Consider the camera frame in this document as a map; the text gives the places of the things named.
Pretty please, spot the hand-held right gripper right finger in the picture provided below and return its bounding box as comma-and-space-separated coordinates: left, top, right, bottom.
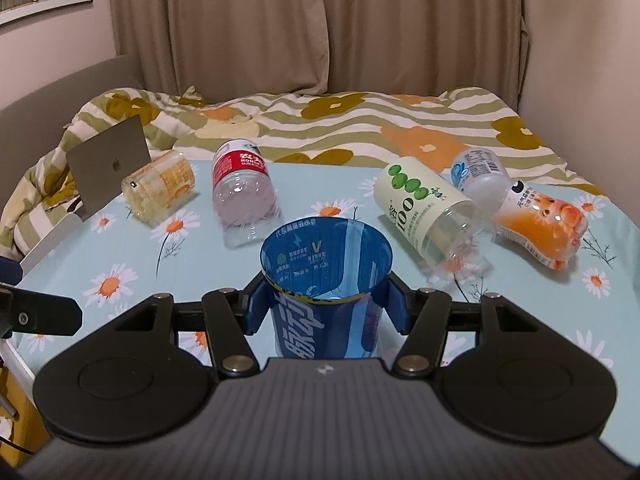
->
385, 271, 531, 378

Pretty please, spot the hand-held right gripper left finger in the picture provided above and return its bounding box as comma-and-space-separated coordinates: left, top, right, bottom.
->
115, 271, 275, 377

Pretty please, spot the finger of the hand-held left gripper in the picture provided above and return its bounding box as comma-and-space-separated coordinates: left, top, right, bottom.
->
0, 256, 24, 288
0, 282, 83, 339

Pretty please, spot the blue plastic cup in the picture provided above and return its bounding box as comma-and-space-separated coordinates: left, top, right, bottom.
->
260, 217, 393, 361

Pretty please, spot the green dotted white cup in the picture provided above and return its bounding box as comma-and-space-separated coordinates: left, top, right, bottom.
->
374, 156, 493, 277

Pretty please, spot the red label clear cup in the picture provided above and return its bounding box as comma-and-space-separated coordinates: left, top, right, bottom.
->
211, 138, 282, 233

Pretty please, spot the yellow label clear cup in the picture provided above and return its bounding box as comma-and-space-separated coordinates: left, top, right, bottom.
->
121, 150, 197, 223

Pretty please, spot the blue white label cup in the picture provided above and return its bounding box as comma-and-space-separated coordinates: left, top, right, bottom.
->
450, 147, 512, 211

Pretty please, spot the orange cartoon label cup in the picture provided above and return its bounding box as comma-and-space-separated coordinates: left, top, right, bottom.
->
492, 180, 587, 271

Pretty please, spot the light blue daisy tablecloth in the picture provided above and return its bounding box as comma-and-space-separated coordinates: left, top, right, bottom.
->
10, 157, 640, 466

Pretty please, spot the silver laptop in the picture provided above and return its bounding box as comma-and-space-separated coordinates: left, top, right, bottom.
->
65, 114, 153, 222

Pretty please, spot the striped floral blanket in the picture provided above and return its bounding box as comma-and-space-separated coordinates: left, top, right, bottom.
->
0, 87, 608, 261

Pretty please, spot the grey upholstered headboard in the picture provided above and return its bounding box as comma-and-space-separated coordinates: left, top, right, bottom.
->
0, 55, 147, 211

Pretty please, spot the beige curtain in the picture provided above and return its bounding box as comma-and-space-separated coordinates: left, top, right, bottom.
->
107, 0, 523, 111

